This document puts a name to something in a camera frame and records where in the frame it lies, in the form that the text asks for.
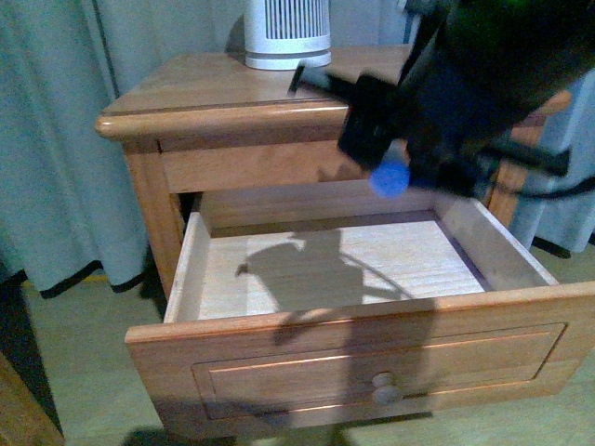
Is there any black cable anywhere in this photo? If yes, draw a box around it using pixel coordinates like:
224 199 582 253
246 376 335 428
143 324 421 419
487 155 595 201

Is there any upper drawer wooden knob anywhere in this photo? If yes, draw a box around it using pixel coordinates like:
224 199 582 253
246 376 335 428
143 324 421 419
372 372 403 405

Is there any grey pleated curtain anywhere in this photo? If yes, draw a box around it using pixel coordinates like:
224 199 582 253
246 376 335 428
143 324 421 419
0 0 595 299

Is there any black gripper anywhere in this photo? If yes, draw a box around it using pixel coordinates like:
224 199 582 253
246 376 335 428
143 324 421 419
289 1 594 198

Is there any white slatted air purifier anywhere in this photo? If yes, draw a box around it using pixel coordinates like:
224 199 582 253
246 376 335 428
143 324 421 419
244 0 331 71

